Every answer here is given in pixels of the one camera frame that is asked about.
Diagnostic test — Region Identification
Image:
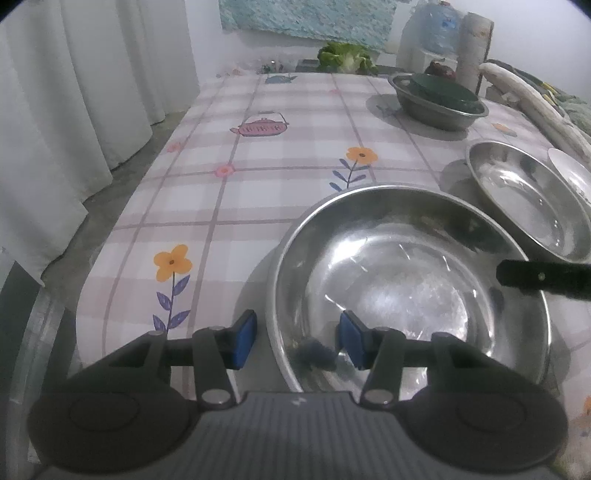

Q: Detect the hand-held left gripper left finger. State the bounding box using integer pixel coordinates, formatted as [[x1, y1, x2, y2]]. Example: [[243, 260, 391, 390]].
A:
[[67, 309, 258, 411]]

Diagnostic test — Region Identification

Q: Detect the white water dispenser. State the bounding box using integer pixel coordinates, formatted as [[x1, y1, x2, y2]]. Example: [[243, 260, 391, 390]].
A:
[[399, 45, 459, 75]]

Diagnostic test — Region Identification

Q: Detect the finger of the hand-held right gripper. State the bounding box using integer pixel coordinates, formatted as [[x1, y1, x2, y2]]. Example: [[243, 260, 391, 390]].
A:
[[496, 258, 591, 300]]

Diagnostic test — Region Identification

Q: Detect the dark green bowl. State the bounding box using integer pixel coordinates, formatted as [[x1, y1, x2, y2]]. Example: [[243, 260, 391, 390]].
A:
[[409, 73, 482, 114]]

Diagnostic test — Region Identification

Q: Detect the white rolled mat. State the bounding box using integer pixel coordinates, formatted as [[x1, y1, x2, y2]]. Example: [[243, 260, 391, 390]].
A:
[[480, 62, 591, 158]]

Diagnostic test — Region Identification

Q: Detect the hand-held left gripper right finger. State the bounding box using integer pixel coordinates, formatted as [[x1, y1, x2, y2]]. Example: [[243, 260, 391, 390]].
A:
[[338, 310, 533, 409]]

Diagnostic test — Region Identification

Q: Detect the blue floral wall cloth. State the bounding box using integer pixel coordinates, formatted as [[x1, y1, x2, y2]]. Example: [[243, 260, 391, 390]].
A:
[[219, 0, 398, 49]]

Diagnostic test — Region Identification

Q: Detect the pink checked tablecloth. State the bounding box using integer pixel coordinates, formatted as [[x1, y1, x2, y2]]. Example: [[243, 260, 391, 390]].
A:
[[76, 71, 591, 462]]

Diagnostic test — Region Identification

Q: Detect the white printed plate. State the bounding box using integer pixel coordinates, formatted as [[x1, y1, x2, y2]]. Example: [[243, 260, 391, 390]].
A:
[[547, 148, 591, 209]]

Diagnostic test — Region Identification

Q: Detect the green lettuce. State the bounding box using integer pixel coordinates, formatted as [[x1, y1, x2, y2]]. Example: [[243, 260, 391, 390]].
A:
[[316, 41, 378, 75]]

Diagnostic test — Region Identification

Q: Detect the dark red pot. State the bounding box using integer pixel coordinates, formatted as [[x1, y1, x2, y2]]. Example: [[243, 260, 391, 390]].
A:
[[425, 60, 458, 80]]

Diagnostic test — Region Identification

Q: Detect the white curtain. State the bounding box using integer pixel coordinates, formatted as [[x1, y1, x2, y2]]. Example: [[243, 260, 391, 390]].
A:
[[0, 0, 201, 288]]

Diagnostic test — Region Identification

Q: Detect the standing rolled patterned mat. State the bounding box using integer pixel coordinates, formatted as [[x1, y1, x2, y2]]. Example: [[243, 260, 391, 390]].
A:
[[457, 13, 494, 96]]

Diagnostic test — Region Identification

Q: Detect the green patterned bedding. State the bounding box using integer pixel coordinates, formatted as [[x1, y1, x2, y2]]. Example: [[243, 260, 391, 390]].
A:
[[489, 58, 591, 126]]

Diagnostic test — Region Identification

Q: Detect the large steel plate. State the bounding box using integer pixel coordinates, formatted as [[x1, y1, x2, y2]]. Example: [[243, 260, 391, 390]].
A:
[[465, 141, 591, 265], [265, 185, 553, 398]]

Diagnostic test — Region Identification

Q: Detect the large blue water bottle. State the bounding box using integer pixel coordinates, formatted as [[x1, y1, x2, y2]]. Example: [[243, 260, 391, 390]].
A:
[[406, 0, 462, 54]]

